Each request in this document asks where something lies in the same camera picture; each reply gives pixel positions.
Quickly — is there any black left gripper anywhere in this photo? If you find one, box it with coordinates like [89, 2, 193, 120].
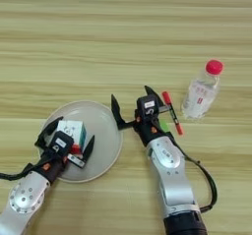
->
[34, 115, 96, 185]

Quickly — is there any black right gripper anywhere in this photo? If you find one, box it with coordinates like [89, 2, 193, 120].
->
[110, 85, 173, 147]

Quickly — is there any colourful puzzle cube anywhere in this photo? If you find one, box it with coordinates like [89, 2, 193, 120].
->
[56, 120, 88, 155]

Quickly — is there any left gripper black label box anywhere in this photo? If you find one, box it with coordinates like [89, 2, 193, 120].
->
[48, 130, 75, 154]

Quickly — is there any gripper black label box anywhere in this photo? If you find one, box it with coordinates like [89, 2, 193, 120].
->
[48, 130, 75, 154]
[136, 94, 160, 117]

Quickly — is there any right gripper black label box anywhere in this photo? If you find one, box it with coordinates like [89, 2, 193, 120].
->
[136, 94, 160, 117]

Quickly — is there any round white plate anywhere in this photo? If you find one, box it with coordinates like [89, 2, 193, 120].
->
[38, 100, 124, 184]

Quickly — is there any red black marker pen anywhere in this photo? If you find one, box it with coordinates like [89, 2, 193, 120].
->
[161, 90, 184, 136]

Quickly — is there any clear bottle red cap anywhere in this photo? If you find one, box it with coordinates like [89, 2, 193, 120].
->
[181, 59, 224, 120]

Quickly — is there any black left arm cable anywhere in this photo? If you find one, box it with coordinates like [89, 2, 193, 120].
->
[0, 161, 43, 182]

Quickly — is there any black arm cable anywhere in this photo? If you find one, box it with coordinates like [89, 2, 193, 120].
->
[170, 134, 219, 213]
[0, 161, 43, 182]

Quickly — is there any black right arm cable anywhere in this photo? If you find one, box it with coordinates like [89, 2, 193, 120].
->
[170, 134, 219, 213]

